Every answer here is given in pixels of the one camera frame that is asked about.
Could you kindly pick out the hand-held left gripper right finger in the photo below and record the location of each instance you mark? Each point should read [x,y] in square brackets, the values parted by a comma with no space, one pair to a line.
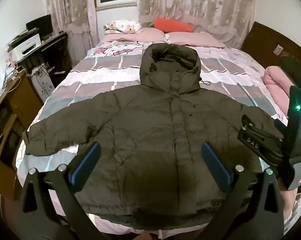
[215,165]

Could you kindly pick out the black computer desk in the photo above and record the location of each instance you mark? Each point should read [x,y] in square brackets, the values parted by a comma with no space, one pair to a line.
[58,52]

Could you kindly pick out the black cloth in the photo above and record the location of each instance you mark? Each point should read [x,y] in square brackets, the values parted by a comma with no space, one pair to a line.
[296,71]

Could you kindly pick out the white dotted sticker sheet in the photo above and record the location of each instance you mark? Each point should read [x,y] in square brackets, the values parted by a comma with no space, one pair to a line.
[278,49]

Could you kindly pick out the pink pillow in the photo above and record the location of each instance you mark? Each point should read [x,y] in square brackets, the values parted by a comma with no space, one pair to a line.
[135,35]
[195,40]

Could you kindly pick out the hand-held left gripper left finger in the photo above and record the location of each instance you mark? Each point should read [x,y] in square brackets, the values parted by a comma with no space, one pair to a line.
[86,160]

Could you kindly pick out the dark olive hooded puffer jacket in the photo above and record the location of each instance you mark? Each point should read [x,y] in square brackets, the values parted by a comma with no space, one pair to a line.
[153,130]

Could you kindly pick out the dark wooden headboard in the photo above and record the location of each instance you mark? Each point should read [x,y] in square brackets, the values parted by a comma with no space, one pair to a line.
[260,40]

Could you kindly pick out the black computer monitor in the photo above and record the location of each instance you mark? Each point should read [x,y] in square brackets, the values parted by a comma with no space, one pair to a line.
[41,26]

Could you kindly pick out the folded pink quilt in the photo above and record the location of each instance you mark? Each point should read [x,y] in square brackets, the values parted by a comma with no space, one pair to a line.
[275,81]

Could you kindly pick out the pink floral lace curtain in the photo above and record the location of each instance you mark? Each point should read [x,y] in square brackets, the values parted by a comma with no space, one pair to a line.
[198,7]
[73,17]

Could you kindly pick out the brown wooden cabinet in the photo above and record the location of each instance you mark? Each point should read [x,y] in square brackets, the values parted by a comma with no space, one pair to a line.
[18,105]

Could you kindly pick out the orange carrot plush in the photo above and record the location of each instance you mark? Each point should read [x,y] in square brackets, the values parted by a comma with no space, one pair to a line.
[174,25]

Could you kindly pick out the bed with pink quilt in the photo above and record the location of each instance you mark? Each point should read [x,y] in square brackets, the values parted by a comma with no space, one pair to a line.
[103,80]

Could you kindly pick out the white floral pillow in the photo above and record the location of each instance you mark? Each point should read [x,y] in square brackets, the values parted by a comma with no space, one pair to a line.
[120,27]

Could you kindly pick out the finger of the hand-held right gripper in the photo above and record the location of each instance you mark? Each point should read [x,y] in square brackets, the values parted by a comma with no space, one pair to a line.
[259,140]

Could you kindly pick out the white printer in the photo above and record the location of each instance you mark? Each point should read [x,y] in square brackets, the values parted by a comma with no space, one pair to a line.
[25,45]

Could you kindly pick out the white floral cloth cover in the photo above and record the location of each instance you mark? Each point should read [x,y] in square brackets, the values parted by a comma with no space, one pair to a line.
[44,88]

